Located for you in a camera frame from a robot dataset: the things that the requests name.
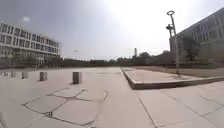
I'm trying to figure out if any tall lamp pole with ring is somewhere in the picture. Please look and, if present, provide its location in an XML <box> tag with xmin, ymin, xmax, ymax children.
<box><xmin>165</xmin><ymin>10</ymin><xmax>181</xmax><ymax>76</ymax></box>

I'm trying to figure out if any row of trees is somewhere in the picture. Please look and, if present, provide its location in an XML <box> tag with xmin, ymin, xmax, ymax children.
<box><xmin>43</xmin><ymin>50</ymin><xmax>174</xmax><ymax>68</ymax></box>

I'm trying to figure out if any tree beside grey building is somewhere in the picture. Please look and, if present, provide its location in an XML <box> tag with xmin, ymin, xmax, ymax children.
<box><xmin>181</xmin><ymin>35</ymin><xmax>202</xmax><ymax>63</ymax></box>

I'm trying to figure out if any pale stone slab plaza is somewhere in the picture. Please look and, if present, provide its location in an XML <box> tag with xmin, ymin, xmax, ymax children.
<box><xmin>0</xmin><ymin>66</ymin><xmax>224</xmax><ymax>128</ymax></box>

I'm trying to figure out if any raised stone kerb platform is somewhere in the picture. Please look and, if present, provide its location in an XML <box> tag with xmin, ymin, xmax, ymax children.
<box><xmin>120</xmin><ymin>66</ymin><xmax>224</xmax><ymax>91</ymax></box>

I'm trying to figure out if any grey large building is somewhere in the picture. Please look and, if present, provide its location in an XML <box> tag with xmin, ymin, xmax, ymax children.
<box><xmin>169</xmin><ymin>7</ymin><xmax>224</xmax><ymax>64</ymax></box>

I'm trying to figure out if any white multi-storey building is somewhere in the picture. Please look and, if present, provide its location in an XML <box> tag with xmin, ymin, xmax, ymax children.
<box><xmin>0</xmin><ymin>21</ymin><xmax>62</xmax><ymax>67</ymax></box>

